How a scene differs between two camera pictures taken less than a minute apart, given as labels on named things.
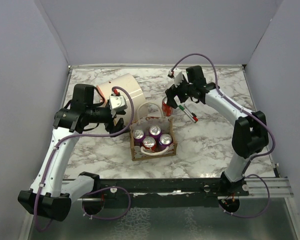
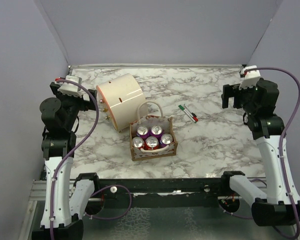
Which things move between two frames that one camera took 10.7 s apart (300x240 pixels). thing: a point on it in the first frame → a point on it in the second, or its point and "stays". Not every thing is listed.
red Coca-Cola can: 149,142 stays
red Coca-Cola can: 167,110 → 142,131
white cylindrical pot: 129,86 stays
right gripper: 175,91 → 230,91
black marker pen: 192,114 stays
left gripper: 118,126 → 90,104
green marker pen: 183,109 stays
